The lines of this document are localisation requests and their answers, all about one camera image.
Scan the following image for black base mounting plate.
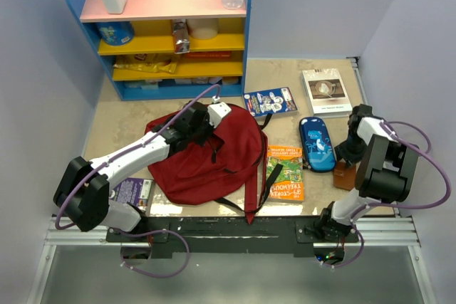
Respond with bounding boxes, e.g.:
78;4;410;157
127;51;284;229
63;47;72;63
106;216;358;258

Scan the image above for purple book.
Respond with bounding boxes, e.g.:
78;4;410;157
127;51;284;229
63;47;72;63
109;177;155;212

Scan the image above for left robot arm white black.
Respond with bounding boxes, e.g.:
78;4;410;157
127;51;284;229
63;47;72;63
53;101;231;241

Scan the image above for brown leather wallet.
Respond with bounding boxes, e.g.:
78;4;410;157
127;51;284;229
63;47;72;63
333;161;356;191

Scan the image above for white round container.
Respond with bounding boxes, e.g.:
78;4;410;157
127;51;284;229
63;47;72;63
187;18;219;40

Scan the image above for yellow chips bag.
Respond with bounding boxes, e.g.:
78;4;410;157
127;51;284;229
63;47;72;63
113;53;180;74

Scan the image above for orange treehouse book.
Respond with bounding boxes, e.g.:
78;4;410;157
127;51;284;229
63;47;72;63
266;145;305;202

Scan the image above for blue cartoon book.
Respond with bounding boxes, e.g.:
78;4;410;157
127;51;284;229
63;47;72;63
243;87;298;118

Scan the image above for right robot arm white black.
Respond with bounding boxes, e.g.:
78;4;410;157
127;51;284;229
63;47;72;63
311;105;418;242

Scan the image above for silver snack packet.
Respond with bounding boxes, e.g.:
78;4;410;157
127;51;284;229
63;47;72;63
172;19;190;54

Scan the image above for red backpack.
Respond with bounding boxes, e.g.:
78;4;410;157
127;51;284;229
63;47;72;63
147;104;283;224

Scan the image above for white coffee cover book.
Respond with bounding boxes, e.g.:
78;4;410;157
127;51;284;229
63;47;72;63
301;68;353;117

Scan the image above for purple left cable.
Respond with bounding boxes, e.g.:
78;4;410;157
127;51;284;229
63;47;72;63
53;84;222;278

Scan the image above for red flat box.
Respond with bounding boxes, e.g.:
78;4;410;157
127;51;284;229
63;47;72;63
185;51;232;59

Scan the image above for blue dinosaur pencil case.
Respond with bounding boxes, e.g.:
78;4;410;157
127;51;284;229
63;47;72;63
299;117;336;173

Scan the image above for blue snack can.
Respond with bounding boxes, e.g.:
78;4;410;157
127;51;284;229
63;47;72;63
96;21;135;46

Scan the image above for blue shelf unit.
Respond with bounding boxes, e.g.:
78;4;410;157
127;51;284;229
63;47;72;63
66;0;252;100

